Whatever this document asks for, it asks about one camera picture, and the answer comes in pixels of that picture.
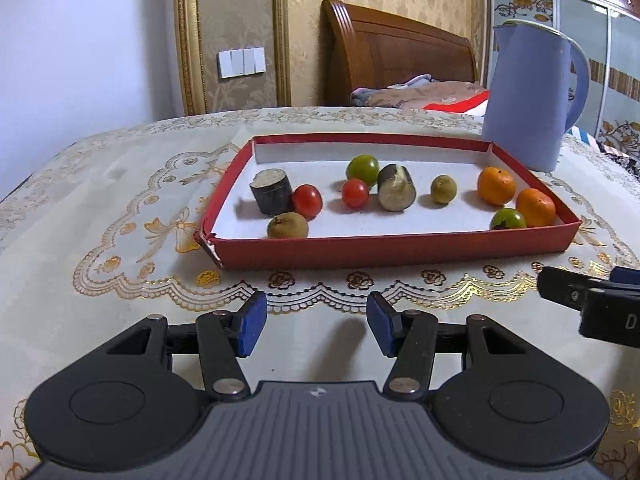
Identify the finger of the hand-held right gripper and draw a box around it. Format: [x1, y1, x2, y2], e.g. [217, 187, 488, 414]
[537, 266, 640, 311]
[609, 266, 640, 286]

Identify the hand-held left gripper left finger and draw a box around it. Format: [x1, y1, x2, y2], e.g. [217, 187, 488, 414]
[90, 291, 268, 402]

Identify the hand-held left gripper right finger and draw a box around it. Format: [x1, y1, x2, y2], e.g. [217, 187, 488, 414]
[366, 291, 548, 402]

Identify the red cardboard box tray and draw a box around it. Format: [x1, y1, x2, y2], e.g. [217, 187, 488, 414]
[194, 133, 582, 269]

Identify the green tomato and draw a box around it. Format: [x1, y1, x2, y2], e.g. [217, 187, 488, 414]
[489, 207, 528, 231]

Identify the small brown round fruit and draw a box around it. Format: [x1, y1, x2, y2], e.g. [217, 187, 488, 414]
[430, 175, 458, 205]
[267, 212, 309, 240]

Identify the orange mandarin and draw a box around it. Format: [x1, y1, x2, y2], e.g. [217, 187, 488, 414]
[476, 167, 516, 206]
[516, 188, 557, 228]

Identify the dark purple sugarcane piece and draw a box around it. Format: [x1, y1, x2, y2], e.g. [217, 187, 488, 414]
[249, 168, 295, 218]

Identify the red cherry tomato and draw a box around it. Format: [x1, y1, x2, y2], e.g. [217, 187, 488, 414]
[292, 184, 324, 220]
[341, 178, 371, 210]

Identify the white-marked purple sugarcane piece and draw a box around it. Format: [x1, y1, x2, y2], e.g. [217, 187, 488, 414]
[376, 163, 417, 212]

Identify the small green round fruit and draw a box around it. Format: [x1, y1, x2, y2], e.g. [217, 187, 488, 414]
[345, 154, 381, 187]

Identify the striped colourful quilt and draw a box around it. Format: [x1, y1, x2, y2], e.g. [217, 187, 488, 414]
[562, 125, 640, 178]

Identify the light blue electric kettle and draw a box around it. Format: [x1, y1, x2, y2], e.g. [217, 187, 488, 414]
[481, 19, 591, 173]

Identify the red and white cloth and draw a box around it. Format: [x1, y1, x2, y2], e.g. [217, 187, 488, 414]
[422, 91, 490, 116]

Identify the pink brown blanket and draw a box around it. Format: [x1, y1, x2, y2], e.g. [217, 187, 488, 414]
[350, 75, 488, 110]

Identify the brown wooden headboard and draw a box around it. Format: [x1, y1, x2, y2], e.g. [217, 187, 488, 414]
[321, 0, 480, 107]

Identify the floral glass wardrobe door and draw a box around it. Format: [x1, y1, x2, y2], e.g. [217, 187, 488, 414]
[487, 0, 640, 153]

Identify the white wall light switch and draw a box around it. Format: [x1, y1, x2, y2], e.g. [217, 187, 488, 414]
[217, 47, 266, 79]

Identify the gold wall panel frame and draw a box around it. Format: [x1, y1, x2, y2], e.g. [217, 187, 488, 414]
[172, 0, 292, 117]

